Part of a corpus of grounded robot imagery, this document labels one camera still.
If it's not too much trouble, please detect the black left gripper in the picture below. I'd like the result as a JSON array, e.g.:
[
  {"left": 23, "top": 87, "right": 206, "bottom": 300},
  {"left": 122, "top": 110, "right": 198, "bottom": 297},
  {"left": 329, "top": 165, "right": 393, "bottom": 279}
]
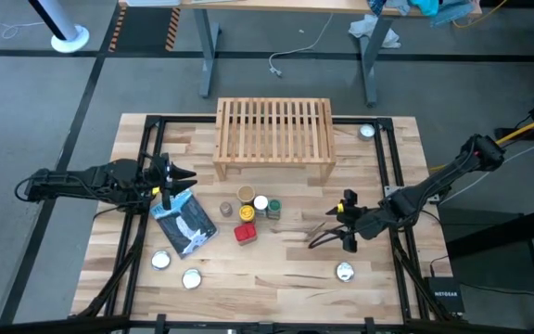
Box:
[{"left": 142, "top": 153, "right": 197, "bottom": 211}]

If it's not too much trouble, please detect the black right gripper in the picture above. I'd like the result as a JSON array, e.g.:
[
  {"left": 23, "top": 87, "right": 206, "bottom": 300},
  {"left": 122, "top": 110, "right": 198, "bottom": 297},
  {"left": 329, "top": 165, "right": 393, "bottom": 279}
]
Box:
[{"left": 308, "top": 188, "right": 391, "bottom": 254}]

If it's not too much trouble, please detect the green lid spice jar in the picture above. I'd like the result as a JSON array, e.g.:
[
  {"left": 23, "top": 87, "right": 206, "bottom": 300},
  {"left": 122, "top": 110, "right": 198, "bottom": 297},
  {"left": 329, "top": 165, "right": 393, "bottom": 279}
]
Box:
[{"left": 266, "top": 199, "right": 283, "bottom": 221}]

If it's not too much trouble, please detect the tall jar with tan lid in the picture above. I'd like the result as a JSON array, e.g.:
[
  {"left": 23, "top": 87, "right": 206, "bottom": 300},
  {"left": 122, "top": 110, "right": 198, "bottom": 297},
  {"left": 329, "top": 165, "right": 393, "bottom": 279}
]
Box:
[{"left": 236, "top": 185, "right": 257, "bottom": 206}]

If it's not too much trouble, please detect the yellow lid onion spice jar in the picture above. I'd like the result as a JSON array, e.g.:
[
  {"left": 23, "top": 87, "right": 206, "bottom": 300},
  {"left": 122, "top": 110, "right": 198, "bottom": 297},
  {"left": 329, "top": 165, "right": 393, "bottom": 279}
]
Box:
[{"left": 238, "top": 204, "right": 257, "bottom": 225}]

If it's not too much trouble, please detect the white lid bagel seasoning jar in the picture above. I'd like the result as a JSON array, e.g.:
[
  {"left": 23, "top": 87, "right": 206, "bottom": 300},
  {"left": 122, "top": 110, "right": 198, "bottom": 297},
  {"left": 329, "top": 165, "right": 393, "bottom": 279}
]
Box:
[{"left": 253, "top": 195, "right": 270, "bottom": 218}]

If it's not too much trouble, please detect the red lid smoked paprika tin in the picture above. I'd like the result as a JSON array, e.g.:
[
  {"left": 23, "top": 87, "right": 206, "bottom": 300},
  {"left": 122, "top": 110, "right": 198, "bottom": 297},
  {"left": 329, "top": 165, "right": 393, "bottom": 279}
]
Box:
[{"left": 233, "top": 222, "right": 259, "bottom": 247}]

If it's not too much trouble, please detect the wooden slatted shelf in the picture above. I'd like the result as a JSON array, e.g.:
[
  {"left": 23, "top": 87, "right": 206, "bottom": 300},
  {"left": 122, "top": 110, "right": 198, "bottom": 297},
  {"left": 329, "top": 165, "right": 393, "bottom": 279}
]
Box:
[{"left": 212, "top": 96, "right": 337, "bottom": 185}]

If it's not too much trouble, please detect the round silver metal lid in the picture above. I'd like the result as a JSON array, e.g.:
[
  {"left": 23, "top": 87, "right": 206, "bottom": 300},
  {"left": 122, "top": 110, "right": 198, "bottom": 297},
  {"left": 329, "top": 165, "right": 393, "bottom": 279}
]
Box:
[
  {"left": 335, "top": 262, "right": 355, "bottom": 283},
  {"left": 181, "top": 268, "right": 203, "bottom": 290},
  {"left": 150, "top": 250, "right": 172, "bottom": 271}
]

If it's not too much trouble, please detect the blue cover book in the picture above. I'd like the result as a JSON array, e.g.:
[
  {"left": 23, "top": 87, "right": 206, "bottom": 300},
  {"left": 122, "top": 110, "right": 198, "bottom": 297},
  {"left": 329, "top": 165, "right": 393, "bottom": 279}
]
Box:
[{"left": 149, "top": 188, "right": 219, "bottom": 260}]

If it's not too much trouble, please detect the small round metal tin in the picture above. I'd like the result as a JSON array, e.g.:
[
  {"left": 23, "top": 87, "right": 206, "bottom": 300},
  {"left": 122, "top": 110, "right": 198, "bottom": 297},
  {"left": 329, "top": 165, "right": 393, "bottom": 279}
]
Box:
[{"left": 357, "top": 123, "right": 376, "bottom": 142}]

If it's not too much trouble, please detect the black Netgear box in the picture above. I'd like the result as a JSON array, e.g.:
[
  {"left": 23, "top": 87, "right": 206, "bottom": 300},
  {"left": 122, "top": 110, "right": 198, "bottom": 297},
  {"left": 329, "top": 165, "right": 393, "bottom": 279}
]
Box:
[{"left": 424, "top": 276, "right": 465, "bottom": 315}]

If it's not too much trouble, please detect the black mat with hazard stripes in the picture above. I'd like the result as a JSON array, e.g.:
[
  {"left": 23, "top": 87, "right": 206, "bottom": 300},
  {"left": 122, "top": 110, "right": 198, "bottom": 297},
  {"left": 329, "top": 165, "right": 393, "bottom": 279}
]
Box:
[{"left": 108, "top": 5, "right": 181, "bottom": 53}]

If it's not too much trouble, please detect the white pillar with round base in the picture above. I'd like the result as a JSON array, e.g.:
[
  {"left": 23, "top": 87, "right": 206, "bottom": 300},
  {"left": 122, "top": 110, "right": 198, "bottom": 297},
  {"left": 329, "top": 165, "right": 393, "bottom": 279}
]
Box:
[{"left": 28, "top": 0, "right": 90, "bottom": 54}]

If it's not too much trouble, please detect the wooden desk with grey legs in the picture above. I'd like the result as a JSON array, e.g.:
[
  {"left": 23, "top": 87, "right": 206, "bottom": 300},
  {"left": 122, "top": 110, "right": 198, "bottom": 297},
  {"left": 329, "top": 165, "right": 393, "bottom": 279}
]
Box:
[{"left": 118, "top": 0, "right": 481, "bottom": 109}]

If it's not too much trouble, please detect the white crumpled cloth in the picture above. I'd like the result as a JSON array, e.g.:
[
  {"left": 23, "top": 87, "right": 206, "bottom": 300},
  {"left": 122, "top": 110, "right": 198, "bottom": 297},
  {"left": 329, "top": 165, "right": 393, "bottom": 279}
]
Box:
[{"left": 348, "top": 13, "right": 401, "bottom": 49}]

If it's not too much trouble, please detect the pile of coloured clothes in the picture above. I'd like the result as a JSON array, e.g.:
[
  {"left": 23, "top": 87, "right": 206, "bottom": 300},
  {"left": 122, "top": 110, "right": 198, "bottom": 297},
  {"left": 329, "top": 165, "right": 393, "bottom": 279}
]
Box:
[{"left": 367, "top": 0, "right": 475, "bottom": 27}]

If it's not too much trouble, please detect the black aluminium table frame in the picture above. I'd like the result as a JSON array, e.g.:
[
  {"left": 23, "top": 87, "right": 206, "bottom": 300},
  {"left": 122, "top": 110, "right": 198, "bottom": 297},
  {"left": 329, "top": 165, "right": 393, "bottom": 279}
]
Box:
[{"left": 69, "top": 114, "right": 458, "bottom": 334}]

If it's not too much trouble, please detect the white cable with plug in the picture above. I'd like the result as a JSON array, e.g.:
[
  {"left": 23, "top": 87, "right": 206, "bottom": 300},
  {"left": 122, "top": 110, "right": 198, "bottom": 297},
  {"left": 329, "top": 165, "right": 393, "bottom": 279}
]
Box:
[{"left": 268, "top": 12, "right": 335, "bottom": 79}]

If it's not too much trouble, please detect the grey floor cable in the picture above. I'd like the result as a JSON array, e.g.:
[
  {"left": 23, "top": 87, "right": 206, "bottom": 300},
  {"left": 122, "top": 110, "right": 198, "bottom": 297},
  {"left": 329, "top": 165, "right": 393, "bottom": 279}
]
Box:
[{"left": 438, "top": 141, "right": 534, "bottom": 205}]

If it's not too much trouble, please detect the thick yellow cable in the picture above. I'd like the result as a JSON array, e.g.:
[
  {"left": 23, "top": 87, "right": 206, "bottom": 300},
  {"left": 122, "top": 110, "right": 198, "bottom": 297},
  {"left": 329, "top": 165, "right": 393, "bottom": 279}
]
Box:
[{"left": 427, "top": 109, "right": 534, "bottom": 173}]

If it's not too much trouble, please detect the thin yellow cable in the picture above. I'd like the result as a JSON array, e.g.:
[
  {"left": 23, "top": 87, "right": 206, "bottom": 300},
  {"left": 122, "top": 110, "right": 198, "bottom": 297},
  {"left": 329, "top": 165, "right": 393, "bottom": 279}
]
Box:
[{"left": 451, "top": 0, "right": 509, "bottom": 29}]

